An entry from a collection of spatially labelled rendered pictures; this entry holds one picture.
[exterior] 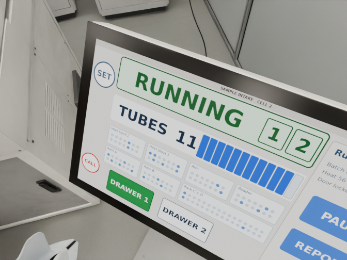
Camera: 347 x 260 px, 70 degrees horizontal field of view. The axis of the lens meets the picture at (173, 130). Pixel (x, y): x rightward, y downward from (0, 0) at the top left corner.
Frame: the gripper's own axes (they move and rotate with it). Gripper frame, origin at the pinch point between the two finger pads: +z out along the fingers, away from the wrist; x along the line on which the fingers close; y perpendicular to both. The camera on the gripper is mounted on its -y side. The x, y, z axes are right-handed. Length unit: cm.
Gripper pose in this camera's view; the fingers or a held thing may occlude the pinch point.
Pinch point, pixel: (67, 253)
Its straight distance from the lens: 37.8
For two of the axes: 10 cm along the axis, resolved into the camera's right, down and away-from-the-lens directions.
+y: 2.7, -8.7, -4.1
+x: -8.9, -3.9, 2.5
